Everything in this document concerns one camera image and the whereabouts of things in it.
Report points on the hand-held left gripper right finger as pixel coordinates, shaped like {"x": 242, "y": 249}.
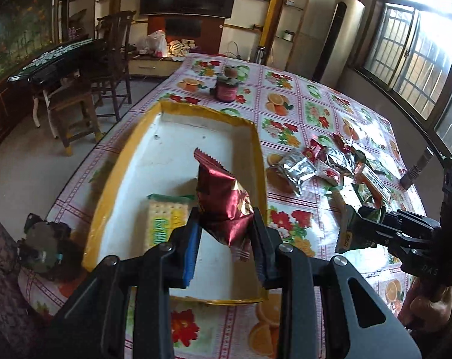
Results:
{"x": 260, "y": 248}

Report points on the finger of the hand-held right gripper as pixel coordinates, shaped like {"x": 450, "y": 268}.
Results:
{"x": 377, "y": 238}
{"x": 372, "y": 215}

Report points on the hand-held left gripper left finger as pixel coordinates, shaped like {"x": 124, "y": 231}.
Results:
{"x": 192, "y": 248}

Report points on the green snack packet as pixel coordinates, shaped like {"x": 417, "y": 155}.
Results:
{"x": 345, "y": 233}

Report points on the green cracker packet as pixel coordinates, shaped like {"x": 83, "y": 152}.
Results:
{"x": 162, "y": 217}

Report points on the dark red foil snack packet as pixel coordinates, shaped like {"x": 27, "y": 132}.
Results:
{"x": 218, "y": 194}

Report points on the pile of mixed snack packets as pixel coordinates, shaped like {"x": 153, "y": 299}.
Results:
{"x": 297, "y": 168}

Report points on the yellow cardboard box tray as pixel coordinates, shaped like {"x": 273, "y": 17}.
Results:
{"x": 143, "y": 164}

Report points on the person's right hand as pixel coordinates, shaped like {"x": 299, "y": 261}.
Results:
{"x": 424, "y": 304}

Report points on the grey metal flashlight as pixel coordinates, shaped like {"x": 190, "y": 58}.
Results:
{"x": 416, "y": 168}

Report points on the floral fruit print tablecloth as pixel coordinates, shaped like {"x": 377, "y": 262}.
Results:
{"x": 323, "y": 119}

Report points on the dark camouflage object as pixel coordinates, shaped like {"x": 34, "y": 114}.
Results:
{"x": 46, "y": 246}

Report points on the red jar with black lid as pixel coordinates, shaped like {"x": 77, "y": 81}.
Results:
{"x": 226, "y": 90}

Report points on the barred window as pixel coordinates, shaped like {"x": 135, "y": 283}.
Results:
{"x": 409, "y": 45}

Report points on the wooden stool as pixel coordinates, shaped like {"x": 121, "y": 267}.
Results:
{"x": 74, "y": 116}

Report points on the white standing air conditioner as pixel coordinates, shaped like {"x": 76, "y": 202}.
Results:
{"x": 343, "y": 33}

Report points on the wooden television cabinet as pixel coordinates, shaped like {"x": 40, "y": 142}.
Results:
{"x": 154, "y": 67}

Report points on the dark patterned cloth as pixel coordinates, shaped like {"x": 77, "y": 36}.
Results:
{"x": 5, "y": 280}

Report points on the metal thermos flask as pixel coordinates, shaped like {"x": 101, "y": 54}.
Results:
{"x": 261, "y": 54}

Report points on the small metal pot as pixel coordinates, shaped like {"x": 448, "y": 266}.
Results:
{"x": 288, "y": 36}

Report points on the dark wooden chair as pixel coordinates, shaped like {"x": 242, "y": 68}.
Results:
{"x": 113, "y": 63}

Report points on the stack of small boxes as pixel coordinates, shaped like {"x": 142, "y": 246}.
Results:
{"x": 181, "y": 48}

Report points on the white plastic bag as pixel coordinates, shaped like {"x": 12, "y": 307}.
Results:
{"x": 154, "y": 41}

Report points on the yellow pillar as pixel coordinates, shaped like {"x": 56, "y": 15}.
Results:
{"x": 276, "y": 7}

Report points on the black mahjong table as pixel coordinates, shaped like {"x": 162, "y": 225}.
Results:
{"x": 53, "y": 63}

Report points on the dark wooden sideboard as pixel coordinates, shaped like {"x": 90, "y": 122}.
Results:
{"x": 1, "y": 112}

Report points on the large floral wall painting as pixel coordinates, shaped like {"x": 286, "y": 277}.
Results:
{"x": 16, "y": 37}

